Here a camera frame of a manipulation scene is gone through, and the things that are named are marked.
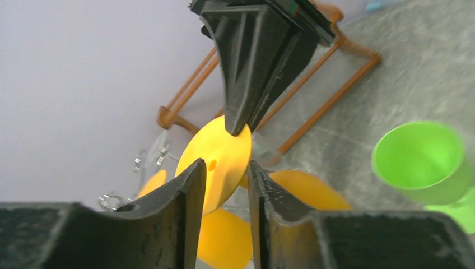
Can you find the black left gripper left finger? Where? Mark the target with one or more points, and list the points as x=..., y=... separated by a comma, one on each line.
x=158, y=230

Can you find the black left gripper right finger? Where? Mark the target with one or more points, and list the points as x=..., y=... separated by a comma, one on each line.
x=287, y=233

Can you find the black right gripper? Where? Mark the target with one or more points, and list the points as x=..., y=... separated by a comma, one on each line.
x=262, y=47

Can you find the orange plastic goblet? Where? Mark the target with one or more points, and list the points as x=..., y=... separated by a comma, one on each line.
x=155, y=182
x=225, y=240

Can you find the green plastic goblet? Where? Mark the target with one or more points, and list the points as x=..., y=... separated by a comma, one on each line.
x=426, y=161

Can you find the clear tall wine glass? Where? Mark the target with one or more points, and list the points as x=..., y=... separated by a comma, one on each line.
x=264, y=152

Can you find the chrome wine glass rack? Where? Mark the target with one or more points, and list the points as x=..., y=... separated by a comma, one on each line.
x=146, y=159

